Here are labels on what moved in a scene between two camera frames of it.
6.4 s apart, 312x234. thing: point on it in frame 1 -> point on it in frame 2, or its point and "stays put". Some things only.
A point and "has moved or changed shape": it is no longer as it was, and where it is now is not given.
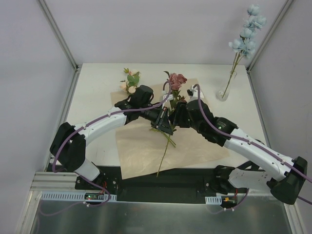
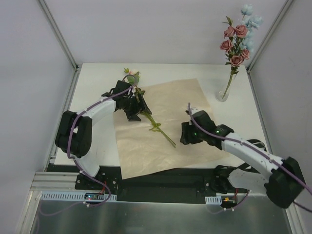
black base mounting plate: x=210 y=182 stays put
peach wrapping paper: x=144 y=150 stays put
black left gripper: x=160 y=119 -> x=136 y=107
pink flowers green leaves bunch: x=130 y=84 stays put
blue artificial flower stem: x=245 y=44 has moved or changed shape
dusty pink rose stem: x=174 y=81 -> x=236 y=54
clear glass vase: x=222 y=93 stays put
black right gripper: x=182 y=115 -> x=189 y=133
